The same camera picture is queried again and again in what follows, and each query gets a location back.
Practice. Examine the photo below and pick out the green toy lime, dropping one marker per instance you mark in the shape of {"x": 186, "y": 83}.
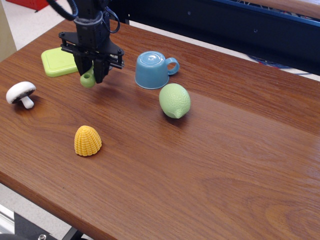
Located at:
{"x": 174, "y": 100}

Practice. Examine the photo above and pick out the blue upturned toy cup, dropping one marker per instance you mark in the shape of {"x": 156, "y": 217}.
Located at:
{"x": 153, "y": 70}

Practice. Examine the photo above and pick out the white toy mushroom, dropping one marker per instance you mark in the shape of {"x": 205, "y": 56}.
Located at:
{"x": 21, "y": 92}

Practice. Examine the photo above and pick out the red box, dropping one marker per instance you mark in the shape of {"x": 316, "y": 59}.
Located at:
{"x": 36, "y": 5}

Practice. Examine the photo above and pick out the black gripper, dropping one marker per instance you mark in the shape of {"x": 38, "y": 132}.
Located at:
{"x": 91, "y": 45}

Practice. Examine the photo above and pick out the green handled grey spatula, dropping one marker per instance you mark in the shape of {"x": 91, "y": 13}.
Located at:
{"x": 88, "y": 79}

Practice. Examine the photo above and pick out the black bracket with screw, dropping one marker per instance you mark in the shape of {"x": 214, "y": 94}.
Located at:
{"x": 27, "y": 230}

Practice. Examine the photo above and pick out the yellow toy corn piece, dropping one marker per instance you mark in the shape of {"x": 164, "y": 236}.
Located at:
{"x": 87, "y": 141}

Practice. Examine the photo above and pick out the green plastic cutting board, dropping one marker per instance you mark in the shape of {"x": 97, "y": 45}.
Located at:
{"x": 57, "y": 62}

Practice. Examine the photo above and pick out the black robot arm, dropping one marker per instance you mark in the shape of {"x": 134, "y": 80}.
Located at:
{"x": 89, "y": 9}

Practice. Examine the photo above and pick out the black metal frame rail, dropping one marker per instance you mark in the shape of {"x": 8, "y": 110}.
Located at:
{"x": 270, "y": 33}

